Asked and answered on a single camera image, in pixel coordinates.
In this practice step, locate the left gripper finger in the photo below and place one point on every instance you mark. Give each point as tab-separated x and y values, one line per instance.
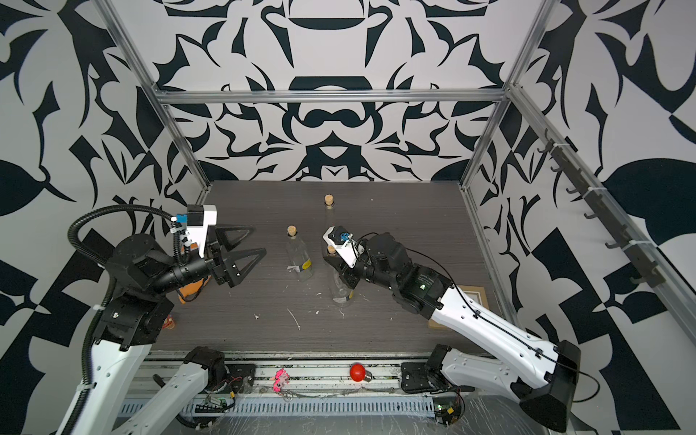
239	264
231	236

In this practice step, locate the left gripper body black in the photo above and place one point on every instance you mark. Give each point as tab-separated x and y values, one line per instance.
194	269

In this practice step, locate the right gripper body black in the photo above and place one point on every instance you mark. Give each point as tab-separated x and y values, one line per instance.
364	269

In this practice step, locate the glass bottle with cork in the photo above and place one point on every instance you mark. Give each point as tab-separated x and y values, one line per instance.
300	262
341	294

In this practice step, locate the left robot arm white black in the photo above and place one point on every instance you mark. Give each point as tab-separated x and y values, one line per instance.
128	323

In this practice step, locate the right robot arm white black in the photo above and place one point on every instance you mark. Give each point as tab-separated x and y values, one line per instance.
540	376

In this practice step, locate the far tall glass bottle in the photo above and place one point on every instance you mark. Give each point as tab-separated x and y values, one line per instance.
329	211

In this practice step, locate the orange shark plush toy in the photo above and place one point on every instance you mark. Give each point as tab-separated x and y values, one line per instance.
191	291

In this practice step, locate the wooden framed picture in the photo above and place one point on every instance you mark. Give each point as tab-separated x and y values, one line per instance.
476	294

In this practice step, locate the pink clip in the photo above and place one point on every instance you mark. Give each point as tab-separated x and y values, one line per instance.
281	380

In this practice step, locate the red ball knob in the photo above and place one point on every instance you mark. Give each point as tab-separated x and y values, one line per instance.
358	373

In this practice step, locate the circuit board right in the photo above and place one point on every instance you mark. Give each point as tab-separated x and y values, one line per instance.
448	413

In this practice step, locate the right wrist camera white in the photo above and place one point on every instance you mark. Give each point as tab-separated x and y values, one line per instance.
342	241

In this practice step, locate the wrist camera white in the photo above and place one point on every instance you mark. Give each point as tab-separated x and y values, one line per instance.
191	228
342	241

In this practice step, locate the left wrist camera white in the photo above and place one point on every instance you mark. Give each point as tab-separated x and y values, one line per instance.
191	228

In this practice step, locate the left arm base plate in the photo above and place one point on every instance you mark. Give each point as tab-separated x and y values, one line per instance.
240	379

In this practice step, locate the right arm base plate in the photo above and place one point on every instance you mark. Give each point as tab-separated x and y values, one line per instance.
414	378

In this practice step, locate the white slotted cable duct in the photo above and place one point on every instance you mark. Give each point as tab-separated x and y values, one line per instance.
416	406

